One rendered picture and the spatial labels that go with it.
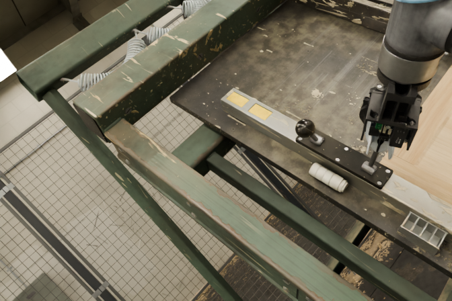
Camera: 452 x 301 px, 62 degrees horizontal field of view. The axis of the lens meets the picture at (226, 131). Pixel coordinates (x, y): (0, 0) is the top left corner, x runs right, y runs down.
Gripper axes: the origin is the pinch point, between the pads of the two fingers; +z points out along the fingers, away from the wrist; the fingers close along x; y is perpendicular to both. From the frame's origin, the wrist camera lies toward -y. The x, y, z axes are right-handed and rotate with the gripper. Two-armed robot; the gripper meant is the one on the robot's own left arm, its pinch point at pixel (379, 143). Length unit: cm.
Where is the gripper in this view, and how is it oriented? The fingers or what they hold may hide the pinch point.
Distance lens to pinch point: 73.9
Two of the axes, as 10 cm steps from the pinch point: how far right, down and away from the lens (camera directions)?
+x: 9.2, 2.2, -3.1
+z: 1.1, 6.3, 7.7
